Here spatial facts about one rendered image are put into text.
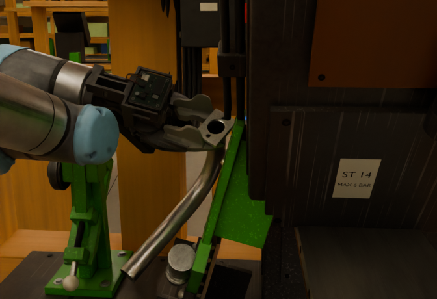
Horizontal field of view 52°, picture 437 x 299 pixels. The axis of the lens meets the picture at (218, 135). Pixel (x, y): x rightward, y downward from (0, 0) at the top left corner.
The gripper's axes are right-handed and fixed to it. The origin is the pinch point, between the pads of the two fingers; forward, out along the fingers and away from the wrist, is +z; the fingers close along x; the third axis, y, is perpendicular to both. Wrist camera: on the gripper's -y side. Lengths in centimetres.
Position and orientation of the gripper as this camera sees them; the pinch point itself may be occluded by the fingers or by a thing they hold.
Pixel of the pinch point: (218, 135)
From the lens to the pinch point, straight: 68.8
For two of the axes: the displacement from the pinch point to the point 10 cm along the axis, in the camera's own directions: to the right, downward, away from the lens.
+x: 2.5, -8.4, 4.8
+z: 9.6, 2.7, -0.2
